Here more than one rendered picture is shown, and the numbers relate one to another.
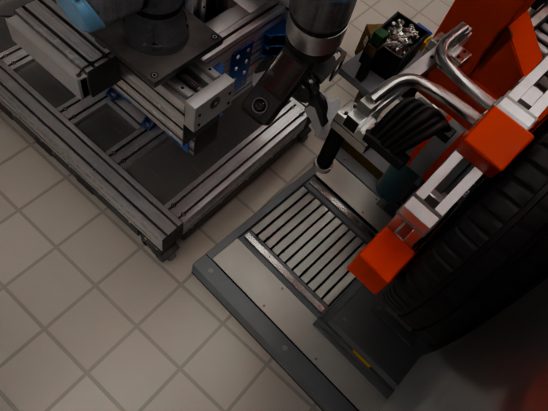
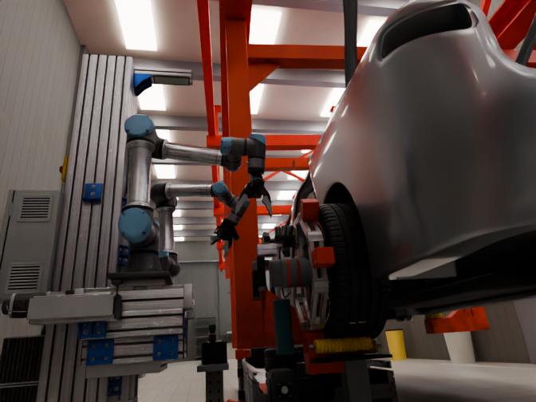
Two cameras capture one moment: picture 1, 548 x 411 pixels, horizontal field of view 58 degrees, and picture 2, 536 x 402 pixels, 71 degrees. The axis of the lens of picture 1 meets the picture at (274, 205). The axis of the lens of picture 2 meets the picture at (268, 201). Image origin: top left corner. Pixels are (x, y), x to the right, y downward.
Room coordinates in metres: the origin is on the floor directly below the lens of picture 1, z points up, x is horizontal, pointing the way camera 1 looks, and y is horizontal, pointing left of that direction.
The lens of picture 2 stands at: (-0.71, 0.80, 0.53)
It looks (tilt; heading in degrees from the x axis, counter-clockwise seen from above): 21 degrees up; 327
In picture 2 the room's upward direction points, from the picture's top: 4 degrees counter-clockwise
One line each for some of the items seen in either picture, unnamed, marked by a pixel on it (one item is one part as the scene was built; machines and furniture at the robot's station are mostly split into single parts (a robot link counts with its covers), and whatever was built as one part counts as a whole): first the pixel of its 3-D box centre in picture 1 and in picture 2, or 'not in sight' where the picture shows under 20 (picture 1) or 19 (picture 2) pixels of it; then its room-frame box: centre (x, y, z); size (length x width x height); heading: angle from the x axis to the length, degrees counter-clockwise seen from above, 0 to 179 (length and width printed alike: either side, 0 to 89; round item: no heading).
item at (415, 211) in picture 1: (462, 170); (305, 272); (0.74, -0.36, 0.85); 0.54 x 0.07 x 0.54; 154
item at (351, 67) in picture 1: (391, 58); (214, 366); (1.51, -0.21, 0.44); 0.43 x 0.17 x 0.03; 154
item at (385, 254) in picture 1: (380, 260); (322, 258); (0.45, -0.22, 0.85); 0.09 x 0.08 x 0.07; 154
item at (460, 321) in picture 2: not in sight; (447, 316); (2.02, -3.38, 0.69); 0.52 x 0.17 x 0.35; 64
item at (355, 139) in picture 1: (356, 125); (266, 250); (0.68, -0.10, 0.93); 0.09 x 0.05 x 0.05; 64
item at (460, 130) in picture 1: (437, 148); (291, 272); (0.77, -0.29, 0.85); 0.21 x 0.14 x 0.14; 64
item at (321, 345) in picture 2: not in sight; (342, 344); (0.59, -0.39, 0.51); 0.29 x 0.06 x 0.06; 64
